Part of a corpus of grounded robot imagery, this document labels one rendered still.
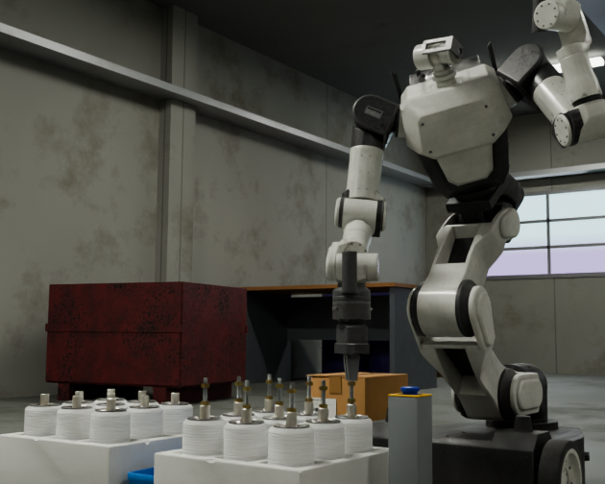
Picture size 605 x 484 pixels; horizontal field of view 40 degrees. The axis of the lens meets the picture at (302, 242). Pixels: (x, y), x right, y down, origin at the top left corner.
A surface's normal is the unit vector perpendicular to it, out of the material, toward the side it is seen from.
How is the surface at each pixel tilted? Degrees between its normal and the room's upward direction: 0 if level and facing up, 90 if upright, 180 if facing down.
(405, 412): 90
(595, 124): 131
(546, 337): 90
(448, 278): 40
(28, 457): 90
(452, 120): 122
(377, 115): 83
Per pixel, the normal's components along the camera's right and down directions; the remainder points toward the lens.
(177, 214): 0.83, -0.06
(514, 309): -0.57, -0.10
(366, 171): -0.08, -0.23
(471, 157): -0.11, 0.44
